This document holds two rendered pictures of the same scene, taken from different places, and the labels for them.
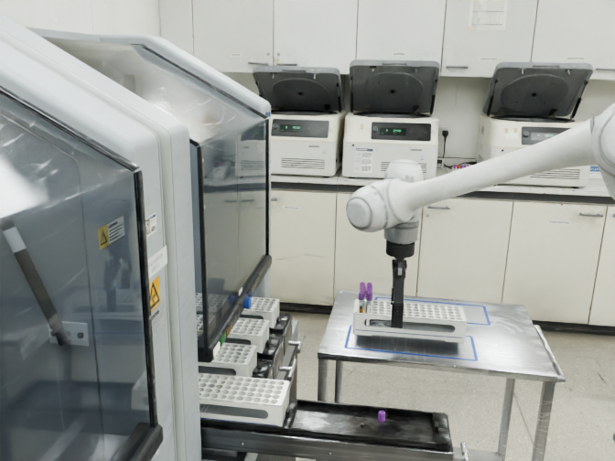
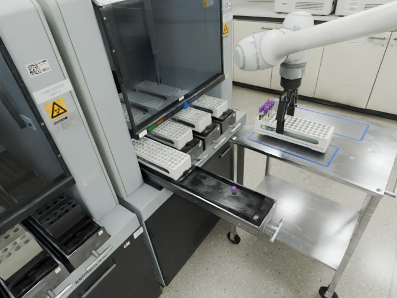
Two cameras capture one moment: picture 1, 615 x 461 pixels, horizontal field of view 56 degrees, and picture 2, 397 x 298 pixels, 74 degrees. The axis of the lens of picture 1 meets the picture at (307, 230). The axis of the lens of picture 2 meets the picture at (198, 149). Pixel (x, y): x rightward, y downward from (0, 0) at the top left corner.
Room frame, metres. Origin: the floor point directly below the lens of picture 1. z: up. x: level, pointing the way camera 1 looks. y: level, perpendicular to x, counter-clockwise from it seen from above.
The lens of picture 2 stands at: (0.48, -0.42, 1.51)
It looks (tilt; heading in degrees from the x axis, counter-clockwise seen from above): 38 degrees down; 32
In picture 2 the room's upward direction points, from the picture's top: 6 degrees counter-clockwise
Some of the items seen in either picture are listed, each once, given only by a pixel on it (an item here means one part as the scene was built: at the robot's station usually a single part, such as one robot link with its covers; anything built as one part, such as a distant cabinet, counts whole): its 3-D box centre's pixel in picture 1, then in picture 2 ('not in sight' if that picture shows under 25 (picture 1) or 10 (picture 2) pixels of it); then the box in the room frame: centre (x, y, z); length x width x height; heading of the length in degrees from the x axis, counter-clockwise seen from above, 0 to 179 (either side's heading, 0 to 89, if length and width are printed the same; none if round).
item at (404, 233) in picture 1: (401, 230); (292, 68); (1.45, -0.25, 1.13); 0.09 x 0.09 x 0.06
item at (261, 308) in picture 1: (227, 311); (199, 103); (1.58, 0.23, 0.83); 0.30 x 0.10 x 0.06; 82
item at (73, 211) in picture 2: not in sight; (66, 220); (0.71, 0.25, 0.85); 0.12 x 0.02 x 0.06; 172
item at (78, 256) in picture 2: not in sight; (39, 204); (0.74, 0.48, 0.78); 0.73 x 0.14 x 0.09; 82
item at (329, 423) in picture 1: (299, 428); (191, 181); (1.08, 0.01, 0.78); 0.73 x 0.14 x 0.09; 82
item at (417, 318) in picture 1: (407, 319); (292, 129); (1.44, -0.28, 0.88); 0.30 x 0.10 x 0.06; 83
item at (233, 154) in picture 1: (143, 176); (132, 23); (1.37, 0.40, 1.28); 0.61 x 0.51 x 0.63; 172
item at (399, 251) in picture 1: (399, 257); (289, 87); (1.45, -0.25, 1.06); 0.08 x 0.07 x 0.09; 173
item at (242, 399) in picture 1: (219, 399); (156, 156); (1.11, 0.19, 0.83); 0.30 x 0.10 x 0.06; 82
